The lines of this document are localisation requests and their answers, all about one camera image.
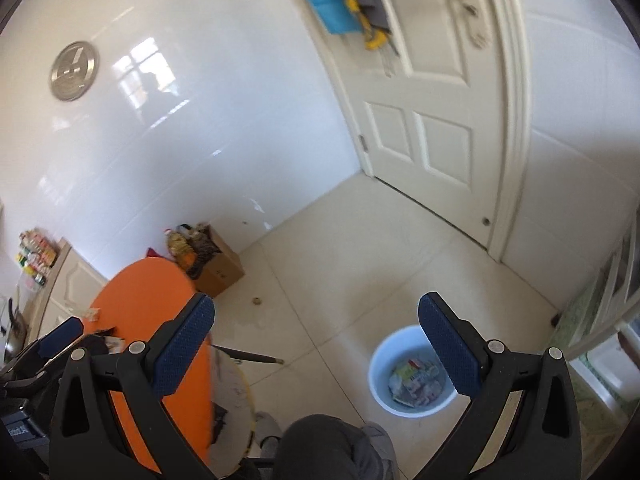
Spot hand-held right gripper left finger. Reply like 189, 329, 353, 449
48, 292, 216, 480

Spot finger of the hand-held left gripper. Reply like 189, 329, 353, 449
10, 316, 85, 366
0, 335, 108, 392

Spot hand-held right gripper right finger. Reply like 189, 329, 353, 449
418, 291, 583, 480

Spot white plastic bag red print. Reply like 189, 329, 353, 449
412, 379, 445, 406

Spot large white tissue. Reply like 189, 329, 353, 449
389, 367, 408, 401

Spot light blue bucket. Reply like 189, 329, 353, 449
368, 325, 459, 417

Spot steel wok with lid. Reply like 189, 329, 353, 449
0, 297, 28, 361

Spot cream kitchen counter cabinet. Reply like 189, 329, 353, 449
0, 237, 110, 361

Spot orange round table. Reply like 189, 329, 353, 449
82, 256, 216, 480

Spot worn white round board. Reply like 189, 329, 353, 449
207, 345, 257, 478

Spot large cardboard box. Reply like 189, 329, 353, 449
192, 225, 246, 298

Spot cluster of condiment bottles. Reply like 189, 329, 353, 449
17, 229, 60, 287

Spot yellow cooking oil bottle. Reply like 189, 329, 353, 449
166, 229, 196, 267

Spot dark bag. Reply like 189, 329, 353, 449
185, 222, 221, 281

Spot grey slipper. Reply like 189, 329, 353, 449
254, 410, 283, 461
357, 422, 400, 480

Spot person's leg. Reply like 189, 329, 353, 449
282, 412, 373, 480

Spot white panel door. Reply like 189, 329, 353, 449
305, 0, 533, 266

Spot round metal vent cover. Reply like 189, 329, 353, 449
49, 40, 100, 102

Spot black metal leg frame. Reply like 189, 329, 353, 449
212, 344, 286, 366

